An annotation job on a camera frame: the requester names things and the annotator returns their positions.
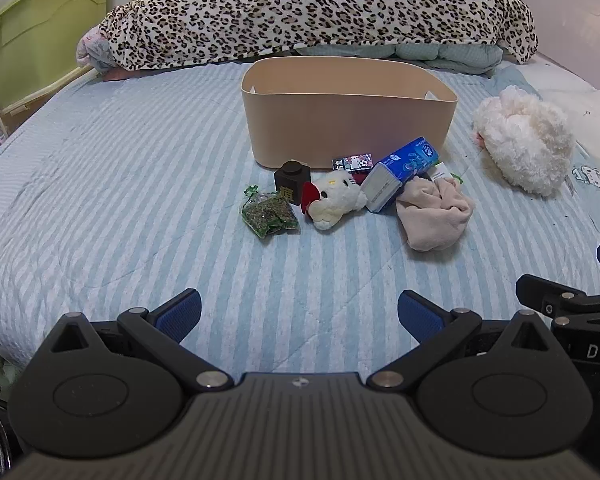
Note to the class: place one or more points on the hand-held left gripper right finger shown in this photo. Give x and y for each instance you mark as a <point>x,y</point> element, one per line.
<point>420,315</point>

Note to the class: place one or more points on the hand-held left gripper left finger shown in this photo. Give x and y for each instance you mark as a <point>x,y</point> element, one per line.
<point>180,312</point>

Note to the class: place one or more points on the beige cloth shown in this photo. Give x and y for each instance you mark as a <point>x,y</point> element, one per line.
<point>432,215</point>

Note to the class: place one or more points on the green snack packet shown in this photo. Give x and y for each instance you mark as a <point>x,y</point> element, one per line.
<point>267,212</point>

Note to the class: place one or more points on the blue striped bed sheet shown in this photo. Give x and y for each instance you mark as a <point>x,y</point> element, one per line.
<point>130,185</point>

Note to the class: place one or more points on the small white green packet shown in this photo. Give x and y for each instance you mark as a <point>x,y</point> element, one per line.
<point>442,172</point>

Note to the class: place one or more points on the white cat plush toy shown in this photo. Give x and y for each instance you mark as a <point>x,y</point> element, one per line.
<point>335,197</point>

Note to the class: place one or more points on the white fluffy plush toy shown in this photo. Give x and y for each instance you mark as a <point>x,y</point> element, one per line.
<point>525,135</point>

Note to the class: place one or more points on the blue tissue pack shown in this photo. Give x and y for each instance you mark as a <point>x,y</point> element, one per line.
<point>405,160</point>

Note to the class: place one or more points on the small cartoon print box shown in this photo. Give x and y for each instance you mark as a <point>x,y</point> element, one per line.
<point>355,162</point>

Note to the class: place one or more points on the dark brown jar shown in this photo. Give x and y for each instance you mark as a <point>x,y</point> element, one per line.
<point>290,177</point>

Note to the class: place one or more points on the beige storage bin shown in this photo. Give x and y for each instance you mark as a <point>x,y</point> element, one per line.
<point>330,120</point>

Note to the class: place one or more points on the teal quilt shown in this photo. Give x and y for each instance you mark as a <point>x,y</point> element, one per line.
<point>445,55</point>

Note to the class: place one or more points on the pink floral cloth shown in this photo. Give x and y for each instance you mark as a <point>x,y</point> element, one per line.
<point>92,47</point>

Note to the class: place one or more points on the green plastic cabinet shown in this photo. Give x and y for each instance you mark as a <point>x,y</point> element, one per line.
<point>30,40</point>

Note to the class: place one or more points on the leopard print blanket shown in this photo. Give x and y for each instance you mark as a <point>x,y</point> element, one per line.
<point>305,5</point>

